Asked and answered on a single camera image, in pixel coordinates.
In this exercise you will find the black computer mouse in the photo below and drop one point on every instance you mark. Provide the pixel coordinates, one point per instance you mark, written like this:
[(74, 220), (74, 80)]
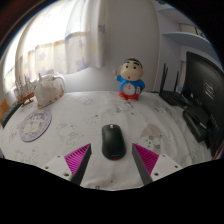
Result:
[(113, 141)]

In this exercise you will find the black router with antennas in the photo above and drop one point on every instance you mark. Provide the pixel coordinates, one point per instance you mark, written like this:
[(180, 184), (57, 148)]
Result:
[(171, 96)]

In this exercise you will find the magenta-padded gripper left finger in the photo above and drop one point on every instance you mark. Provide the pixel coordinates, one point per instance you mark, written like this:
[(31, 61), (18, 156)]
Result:
[(77, 157)]

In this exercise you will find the black box-shaped device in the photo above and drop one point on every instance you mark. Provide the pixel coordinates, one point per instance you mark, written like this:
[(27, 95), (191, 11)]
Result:
[(196, 125)]

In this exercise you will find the white wall shelf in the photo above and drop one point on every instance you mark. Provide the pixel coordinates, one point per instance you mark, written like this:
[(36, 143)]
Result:
[(190, 38)]

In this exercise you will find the large white conch shell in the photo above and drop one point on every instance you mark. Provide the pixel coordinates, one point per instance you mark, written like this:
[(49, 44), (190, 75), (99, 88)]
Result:
[(48, 91)]

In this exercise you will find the white printed tablecloth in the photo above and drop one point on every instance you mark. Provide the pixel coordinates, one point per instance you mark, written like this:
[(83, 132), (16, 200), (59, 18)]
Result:
[(86, 116)]

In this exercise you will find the brown wooden chair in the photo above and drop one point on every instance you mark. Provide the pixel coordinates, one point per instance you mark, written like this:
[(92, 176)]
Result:
[(4, 108)]

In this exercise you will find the round purple printed mouse pad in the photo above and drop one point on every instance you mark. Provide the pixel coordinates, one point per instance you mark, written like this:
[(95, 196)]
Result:
[(35, 125)]

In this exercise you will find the white star-print curtain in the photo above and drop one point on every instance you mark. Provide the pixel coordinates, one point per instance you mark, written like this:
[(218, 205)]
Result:
[(60, 43)]

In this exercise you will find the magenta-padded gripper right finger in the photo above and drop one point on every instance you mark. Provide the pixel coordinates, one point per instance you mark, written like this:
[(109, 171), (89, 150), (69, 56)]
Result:
[(146, 157)]

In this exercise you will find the cartoon boy figurine clock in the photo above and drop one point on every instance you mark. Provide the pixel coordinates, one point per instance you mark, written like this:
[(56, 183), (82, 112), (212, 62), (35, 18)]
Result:
[(130, 78)]

